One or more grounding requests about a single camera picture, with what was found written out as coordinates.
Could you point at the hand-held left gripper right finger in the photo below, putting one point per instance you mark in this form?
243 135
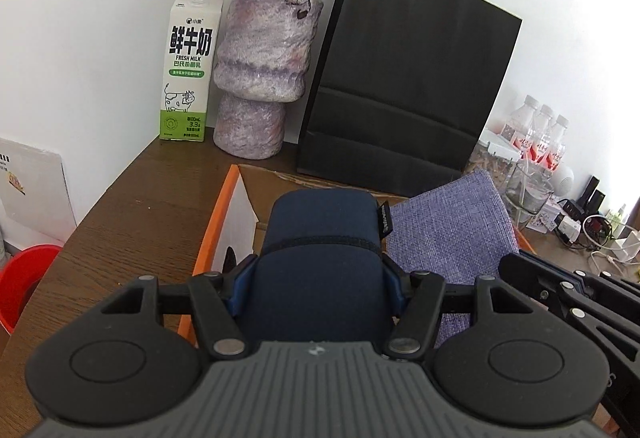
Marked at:
395 290

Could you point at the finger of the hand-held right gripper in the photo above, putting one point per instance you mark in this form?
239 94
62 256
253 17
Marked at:
615 288
555 290

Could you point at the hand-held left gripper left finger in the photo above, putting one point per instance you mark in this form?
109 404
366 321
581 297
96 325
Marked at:
245 288

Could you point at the red and orange cardboard box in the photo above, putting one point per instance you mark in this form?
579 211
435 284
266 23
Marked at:
235 228

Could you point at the navy blue fabric pouch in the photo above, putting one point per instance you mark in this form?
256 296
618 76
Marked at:
320 278

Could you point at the white power block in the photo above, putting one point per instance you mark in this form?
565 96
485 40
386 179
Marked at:
627 248

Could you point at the white plug charger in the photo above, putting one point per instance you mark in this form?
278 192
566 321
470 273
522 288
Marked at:
569 230

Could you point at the small clear spray bottle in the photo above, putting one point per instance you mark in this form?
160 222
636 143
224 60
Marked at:
617 215

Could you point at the white floral tin box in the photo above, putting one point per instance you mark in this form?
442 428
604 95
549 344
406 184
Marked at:
547 218

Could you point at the black power adapter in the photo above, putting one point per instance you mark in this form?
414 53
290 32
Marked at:
570 209

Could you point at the lavender cloth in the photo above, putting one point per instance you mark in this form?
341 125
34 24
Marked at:
450 228

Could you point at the clear drinking glass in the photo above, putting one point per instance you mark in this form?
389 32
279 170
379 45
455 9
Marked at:
530 203

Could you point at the white round speaker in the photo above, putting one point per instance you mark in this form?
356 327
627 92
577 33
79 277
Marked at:
564 178

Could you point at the clear bottle with red label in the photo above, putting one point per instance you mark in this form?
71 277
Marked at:
520 123
557 148
542 133

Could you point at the clear jar of seeds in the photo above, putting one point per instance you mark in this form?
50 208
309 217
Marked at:
487 163

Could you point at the red plastic bucket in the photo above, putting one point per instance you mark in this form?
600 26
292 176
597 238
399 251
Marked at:
25 283

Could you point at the black paper bag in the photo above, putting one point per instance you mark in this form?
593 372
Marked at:
410 68

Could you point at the white and green milk carton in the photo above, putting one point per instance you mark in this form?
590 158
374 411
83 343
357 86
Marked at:
187 68

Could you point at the white sheet with sticker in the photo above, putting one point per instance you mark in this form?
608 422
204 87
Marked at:
35 188

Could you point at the purple textured vase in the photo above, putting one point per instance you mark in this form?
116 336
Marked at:
265 48

